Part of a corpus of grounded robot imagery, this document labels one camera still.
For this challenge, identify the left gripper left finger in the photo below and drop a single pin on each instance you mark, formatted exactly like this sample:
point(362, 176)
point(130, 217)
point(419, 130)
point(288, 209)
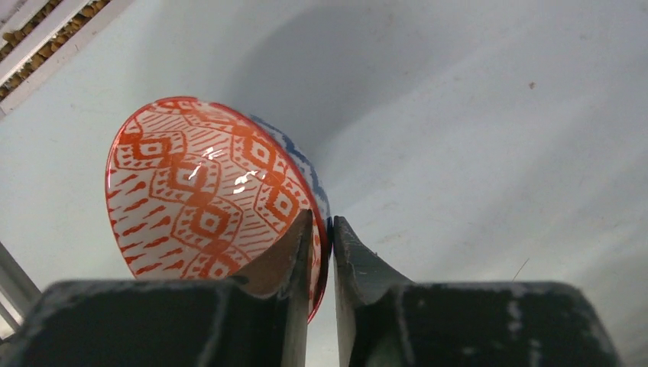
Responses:
point(255, 317)

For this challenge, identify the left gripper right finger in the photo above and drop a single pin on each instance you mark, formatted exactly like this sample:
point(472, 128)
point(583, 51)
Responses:
point(385, 319)

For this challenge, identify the blue zigzag orange-inside bowl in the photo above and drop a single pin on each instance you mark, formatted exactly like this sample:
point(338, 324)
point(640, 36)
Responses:
point(197, 190)

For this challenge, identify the aluminium frame rail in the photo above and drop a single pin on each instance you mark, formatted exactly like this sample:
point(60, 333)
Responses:
point(39, 37)

